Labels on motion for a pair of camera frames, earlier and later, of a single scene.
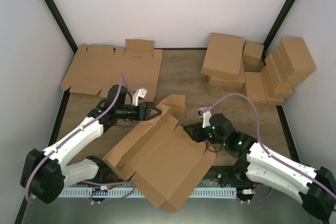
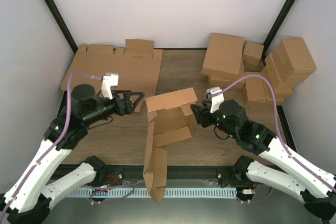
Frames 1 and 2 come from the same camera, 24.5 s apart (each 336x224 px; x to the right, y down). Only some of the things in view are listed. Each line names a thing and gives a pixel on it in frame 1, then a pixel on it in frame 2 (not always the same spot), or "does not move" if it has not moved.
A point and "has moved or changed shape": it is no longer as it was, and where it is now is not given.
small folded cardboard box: x=253 y=53 does not move
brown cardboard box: x=159 y=158 has moved or changed shape
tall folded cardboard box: x=295 y=62 does not move
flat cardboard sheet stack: x=97 y=68 does not move
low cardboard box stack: x=273 y=101 does not move
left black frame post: x=48 y=2 does not move
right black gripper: x=197 y=135 to x=202 y=117
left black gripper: x=147 y=112 to x=129 y=108
